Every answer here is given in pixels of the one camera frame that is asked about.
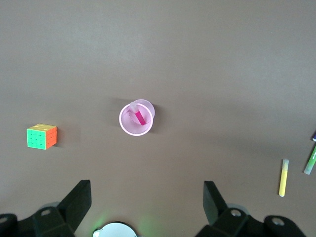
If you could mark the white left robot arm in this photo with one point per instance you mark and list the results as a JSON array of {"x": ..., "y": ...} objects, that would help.
[{"x": 116, "y": 230}]

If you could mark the pink plastic cup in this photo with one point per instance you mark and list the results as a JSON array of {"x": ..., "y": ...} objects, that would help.
[{"x": 133, "y": 127}]

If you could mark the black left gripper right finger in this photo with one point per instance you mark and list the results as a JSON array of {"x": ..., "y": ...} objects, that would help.
[{"x": 213, "y": 205}]

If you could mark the yellow marker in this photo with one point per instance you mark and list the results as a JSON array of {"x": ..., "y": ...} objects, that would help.
[{"x": 283, "y": 180}]

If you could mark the pink marker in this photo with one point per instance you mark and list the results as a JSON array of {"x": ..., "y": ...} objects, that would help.
[{"x": 139, "y": 117}]

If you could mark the green marker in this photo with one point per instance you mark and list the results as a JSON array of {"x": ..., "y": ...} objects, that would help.
[{"x": 311, "y": 160}]

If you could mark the purple marker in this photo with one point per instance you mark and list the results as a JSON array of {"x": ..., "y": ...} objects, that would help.
[{"x": 314, "y": 137}]

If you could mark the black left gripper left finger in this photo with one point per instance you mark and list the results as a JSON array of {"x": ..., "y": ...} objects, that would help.
[{"x": 77, "y": 205}]

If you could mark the colourful puzzle cube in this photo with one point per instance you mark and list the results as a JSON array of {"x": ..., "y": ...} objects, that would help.
[{"x": 37, "y": 138}]

